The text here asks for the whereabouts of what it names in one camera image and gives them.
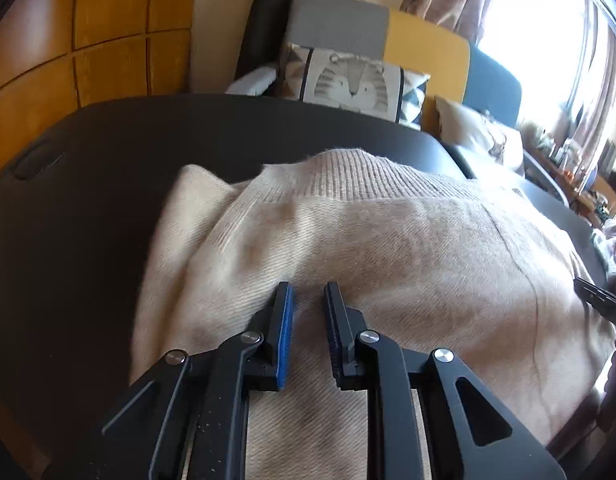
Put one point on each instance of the tiger print cushion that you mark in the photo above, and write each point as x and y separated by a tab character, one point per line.
353	80

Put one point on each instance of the cluttered wooden desk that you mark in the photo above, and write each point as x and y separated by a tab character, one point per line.
588	195

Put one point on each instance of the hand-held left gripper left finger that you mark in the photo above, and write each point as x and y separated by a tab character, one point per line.
286	340

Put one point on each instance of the wooden wardrobe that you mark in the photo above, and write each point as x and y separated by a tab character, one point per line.
87	35

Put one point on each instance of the black rolled mat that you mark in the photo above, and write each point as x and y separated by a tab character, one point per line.
268	20

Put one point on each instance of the bright window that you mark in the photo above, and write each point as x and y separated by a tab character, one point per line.
538	35

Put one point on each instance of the light pink cloth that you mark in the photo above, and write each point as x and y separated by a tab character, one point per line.
613	250

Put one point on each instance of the cluster of small desk bottles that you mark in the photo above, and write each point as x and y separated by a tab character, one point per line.
563	152

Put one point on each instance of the cream deer print cushion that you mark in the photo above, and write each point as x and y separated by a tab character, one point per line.
473	130

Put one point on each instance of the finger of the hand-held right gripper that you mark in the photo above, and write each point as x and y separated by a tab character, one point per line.
603	305

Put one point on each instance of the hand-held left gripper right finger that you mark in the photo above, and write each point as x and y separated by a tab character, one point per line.
338	350

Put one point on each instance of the grey yellow blue sofa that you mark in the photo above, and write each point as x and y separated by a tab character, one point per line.
423	45

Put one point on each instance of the beige knit sweater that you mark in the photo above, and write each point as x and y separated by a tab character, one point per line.
388	240

